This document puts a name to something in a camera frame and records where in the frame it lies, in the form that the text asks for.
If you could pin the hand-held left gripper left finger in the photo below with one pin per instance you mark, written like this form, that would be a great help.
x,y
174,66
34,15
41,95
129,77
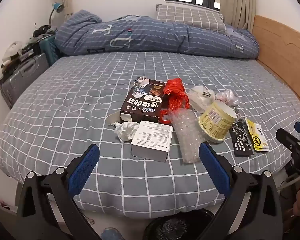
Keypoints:
x,y
86,167

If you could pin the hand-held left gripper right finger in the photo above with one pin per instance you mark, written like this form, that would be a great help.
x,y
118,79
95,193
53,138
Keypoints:
x,y
212,162

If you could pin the yellow and white packet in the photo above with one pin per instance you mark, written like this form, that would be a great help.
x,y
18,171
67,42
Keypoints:
x,y
258,140

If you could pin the black printed packet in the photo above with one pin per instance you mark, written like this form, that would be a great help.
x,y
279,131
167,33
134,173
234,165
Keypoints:
x,y
240,140

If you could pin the clear bubble wrap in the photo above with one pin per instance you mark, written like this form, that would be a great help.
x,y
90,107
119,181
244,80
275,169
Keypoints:
x,y
187,135

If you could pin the yellow paper cup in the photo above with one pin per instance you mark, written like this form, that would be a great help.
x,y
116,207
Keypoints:
x,y
212,120

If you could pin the white tissue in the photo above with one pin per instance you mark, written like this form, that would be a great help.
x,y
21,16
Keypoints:
x,y
125,131

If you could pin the small foil wrapper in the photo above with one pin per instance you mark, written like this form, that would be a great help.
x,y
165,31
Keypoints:
x,y
236,112

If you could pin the small white cardboard box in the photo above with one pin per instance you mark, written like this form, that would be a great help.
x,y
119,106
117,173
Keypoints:
x,y
152,137

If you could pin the clear plastic bag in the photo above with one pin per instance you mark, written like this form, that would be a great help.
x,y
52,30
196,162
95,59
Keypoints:
x,y
198,98

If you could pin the pinkish white plastic bag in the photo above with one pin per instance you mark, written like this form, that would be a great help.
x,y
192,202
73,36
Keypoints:
x,y
226,96

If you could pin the trash bin with black liner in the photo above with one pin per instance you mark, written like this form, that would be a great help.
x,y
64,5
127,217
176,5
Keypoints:
x,y
177,227

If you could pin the red plastic bag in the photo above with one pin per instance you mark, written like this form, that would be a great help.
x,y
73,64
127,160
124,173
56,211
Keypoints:
x,y
175,90

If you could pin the brown cookie box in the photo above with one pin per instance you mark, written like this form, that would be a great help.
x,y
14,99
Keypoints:
x,y
142,100

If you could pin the bed with grey checked sheet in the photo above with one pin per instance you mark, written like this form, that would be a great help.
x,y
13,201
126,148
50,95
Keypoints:
x,y
65,105

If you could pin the blue shoe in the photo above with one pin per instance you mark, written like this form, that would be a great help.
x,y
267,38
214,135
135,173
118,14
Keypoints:
x,y
112,233

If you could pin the wooden headboard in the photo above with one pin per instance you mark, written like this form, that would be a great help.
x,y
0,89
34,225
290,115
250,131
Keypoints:
x,y
282,47

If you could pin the grey suitcase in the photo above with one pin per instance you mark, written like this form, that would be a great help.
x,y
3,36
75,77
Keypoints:
x,y
22,77

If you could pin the teal suitcase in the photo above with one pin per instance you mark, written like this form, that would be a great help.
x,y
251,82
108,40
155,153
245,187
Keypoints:
x,y
48,48

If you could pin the white plastic object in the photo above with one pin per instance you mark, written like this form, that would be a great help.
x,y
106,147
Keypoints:
x,y
12,50

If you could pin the wide beige curtain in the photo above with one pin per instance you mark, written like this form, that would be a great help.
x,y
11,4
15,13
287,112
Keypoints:
x,y
237,2

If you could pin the blue checked duvet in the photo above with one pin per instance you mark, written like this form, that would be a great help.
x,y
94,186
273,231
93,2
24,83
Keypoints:
x,y
140,35

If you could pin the dark clutter pile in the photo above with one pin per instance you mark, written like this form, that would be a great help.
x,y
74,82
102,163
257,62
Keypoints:
x,y
42,31

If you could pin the grey checked pillow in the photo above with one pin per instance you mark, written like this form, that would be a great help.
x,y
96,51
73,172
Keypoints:
x,y
190,17

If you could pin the blue desk lamp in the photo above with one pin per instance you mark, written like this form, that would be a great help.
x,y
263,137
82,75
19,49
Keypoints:
x,y
57,7

